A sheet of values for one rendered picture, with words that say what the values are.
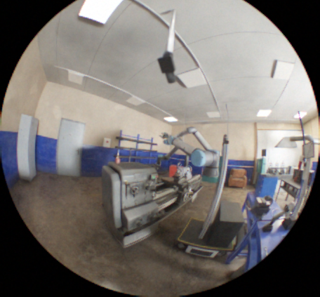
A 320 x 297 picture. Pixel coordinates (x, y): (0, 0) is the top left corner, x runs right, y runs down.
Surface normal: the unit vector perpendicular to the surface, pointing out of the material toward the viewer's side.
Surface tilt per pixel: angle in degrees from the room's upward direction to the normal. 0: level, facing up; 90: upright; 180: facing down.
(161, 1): 180
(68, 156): 90
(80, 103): 90
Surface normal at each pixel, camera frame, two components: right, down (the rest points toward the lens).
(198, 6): -0.11, 0.99
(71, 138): 0.74, 0.01
